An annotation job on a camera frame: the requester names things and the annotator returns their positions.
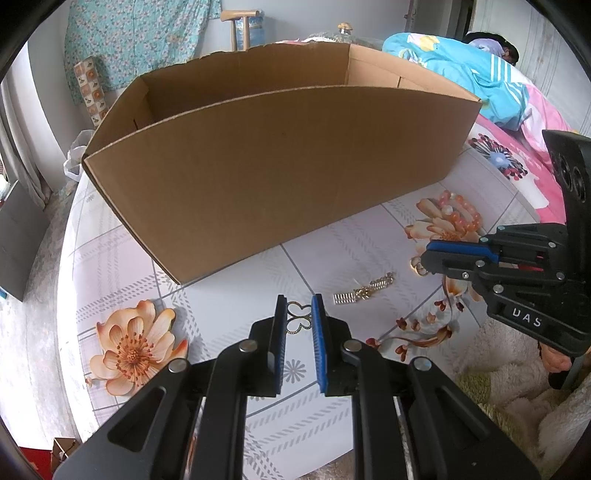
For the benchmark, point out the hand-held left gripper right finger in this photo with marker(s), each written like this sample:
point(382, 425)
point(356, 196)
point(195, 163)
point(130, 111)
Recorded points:
point(320, 350)

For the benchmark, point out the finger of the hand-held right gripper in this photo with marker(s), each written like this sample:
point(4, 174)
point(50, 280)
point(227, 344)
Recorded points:
point(448, 266)
point(457, 249)

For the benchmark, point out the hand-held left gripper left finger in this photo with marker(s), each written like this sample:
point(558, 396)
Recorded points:
point(277, 350)

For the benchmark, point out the gold hair clip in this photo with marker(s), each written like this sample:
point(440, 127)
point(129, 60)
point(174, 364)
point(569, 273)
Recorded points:
point(344, 297)

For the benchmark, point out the brown cardboard box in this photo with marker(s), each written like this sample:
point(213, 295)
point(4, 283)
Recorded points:
point(277, 184)

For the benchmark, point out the person's right forearm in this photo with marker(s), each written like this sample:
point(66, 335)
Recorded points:
point(568, 424)

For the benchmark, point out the person's right hand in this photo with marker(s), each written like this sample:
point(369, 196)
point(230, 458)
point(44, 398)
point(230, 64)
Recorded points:
point(554, 360)

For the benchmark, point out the pink bed sheet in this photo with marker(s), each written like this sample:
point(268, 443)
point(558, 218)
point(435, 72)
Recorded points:
point(531, 175)

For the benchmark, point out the blue printed blanket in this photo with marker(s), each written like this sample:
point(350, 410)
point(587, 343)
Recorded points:
point(461, 69)

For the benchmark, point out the white wardrobe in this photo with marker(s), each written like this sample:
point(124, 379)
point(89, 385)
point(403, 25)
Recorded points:
point(545, 60)

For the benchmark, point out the brown paper bag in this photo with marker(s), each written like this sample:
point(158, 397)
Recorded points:
point(64, 452)

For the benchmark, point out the mushroom ornament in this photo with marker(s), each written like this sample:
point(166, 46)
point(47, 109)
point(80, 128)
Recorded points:
point(344, 27)

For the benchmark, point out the lace cloth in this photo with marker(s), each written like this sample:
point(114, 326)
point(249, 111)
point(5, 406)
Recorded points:
point(323, 38)

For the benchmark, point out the white plastic bag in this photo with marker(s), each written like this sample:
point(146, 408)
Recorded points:
point(74, 159)

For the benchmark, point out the grey cabinet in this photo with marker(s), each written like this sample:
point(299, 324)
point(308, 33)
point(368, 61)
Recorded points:
point(18, 240)

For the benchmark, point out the blue water jug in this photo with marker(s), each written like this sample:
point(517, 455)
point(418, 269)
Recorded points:
point(253, 32)

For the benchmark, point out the wooden chair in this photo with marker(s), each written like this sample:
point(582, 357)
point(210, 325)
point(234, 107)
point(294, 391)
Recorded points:
point(238, 27)

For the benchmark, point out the grey curtain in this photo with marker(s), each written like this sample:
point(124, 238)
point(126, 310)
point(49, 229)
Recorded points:
point(23, 152)

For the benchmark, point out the tall patterned box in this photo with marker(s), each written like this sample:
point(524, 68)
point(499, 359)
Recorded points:
point(90, 87)

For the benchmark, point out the teal floral hanging cloth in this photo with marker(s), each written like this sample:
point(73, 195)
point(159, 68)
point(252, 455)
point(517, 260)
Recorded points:
point(138, 41)

